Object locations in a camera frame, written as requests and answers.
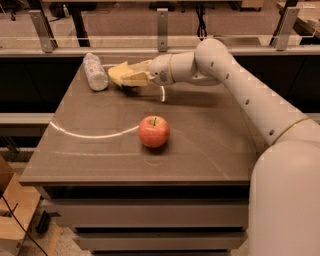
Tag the metal railing with glass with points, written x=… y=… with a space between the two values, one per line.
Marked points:
x=118 y=28

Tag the grey drawer cabinet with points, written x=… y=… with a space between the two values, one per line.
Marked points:
x=121 y=198

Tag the red apple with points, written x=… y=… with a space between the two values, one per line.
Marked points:
x=153 y=131

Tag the yellow sponge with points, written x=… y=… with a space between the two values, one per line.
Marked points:
x=119 y=74

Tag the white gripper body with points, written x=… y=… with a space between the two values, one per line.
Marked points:
x=160 y=70

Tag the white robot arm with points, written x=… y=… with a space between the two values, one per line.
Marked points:
x=284 y=208

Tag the cardboard box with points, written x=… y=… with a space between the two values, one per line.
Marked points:
x=17 y=206

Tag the green bottle in background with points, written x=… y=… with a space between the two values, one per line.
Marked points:
x=66 y=11

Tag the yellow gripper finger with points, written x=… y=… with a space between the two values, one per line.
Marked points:
x=141 y=66
x=136 y=79

